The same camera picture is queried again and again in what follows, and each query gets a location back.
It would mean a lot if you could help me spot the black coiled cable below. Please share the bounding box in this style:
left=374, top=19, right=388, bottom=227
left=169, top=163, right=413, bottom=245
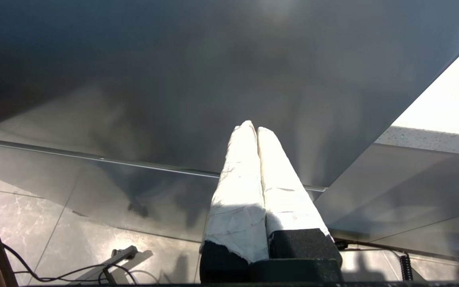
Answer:
left=399, top=253, right=414, bottom=281

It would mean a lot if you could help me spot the grey base cabinet front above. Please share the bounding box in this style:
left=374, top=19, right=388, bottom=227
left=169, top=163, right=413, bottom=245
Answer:
left=313, top=143, right=459, bottom=261

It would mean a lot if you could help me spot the tall grey cabinet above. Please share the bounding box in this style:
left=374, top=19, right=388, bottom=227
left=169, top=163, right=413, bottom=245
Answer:
left=0, top=0, right=459, bottom=244

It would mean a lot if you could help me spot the black floor cable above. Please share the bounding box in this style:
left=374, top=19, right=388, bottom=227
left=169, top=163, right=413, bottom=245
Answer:
left=2, top=243, right=138, bottom=285

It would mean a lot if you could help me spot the grey metal floor bracket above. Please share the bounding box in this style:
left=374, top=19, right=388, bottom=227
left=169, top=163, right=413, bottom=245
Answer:
left=80, top=245, right=139, bottom=284

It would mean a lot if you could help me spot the paper-wrapped left gripper right finger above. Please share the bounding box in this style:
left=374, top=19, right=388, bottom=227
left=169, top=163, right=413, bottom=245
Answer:
left=257, top=127, right=343, bottom=262

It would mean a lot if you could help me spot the paper-wrapped left gripper left finger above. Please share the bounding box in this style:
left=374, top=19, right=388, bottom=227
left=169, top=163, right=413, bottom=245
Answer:
left=200, top=120, right=270, bottom=283

